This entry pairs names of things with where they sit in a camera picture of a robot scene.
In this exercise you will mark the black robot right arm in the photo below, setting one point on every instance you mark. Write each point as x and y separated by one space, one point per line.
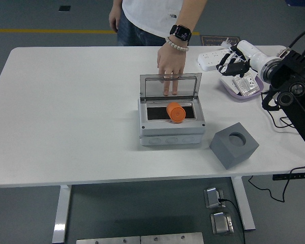
300 76

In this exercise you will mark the grey plastic junction box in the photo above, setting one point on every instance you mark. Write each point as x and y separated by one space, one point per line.
167 132

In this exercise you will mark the white table leg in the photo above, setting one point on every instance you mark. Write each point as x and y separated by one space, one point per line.
62 211
244 203

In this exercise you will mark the white power strip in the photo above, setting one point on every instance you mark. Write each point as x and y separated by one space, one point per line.
208 59

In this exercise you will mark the grey metal floor plate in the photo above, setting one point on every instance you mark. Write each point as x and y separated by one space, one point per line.
171 239
108 240

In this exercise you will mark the purple plastic tray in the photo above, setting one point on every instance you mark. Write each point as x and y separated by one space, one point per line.
244 97

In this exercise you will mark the grey block with round hole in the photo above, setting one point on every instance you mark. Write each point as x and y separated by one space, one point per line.
226 150

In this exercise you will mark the white wall socket panel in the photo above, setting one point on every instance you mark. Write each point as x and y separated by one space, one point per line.
227 82

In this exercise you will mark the white socket panel with label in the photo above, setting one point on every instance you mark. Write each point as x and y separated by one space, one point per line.
246 85

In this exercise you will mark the person's left hand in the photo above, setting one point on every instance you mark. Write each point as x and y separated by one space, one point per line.
171 61

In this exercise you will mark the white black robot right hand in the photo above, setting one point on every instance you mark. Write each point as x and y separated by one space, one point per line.
251 54

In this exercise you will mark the person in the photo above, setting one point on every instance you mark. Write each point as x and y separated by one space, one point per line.
147 15

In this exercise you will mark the person's left forearm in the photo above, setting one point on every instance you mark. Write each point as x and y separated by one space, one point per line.
193 14

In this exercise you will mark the person's right hand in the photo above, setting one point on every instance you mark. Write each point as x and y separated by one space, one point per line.
114 20

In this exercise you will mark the orange cylindrical battery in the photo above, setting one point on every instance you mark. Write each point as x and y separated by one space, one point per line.
175 113

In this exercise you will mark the metal floor socket box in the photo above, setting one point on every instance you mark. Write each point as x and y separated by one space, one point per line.
213 198
221 223

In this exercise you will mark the dark floor sign mat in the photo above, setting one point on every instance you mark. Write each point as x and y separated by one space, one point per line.
213 40

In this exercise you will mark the person's right forearm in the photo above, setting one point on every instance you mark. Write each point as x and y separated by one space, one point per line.
117 4

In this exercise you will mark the black wrist watch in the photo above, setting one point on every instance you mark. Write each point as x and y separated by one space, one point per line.
181 33

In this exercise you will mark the black floor hatch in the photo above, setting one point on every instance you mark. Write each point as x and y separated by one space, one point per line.
64 8

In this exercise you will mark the black table control panel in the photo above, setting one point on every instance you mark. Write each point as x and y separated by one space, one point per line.
292 176

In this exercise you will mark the smoky transparent box lid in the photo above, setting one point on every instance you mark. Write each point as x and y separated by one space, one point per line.
147 86

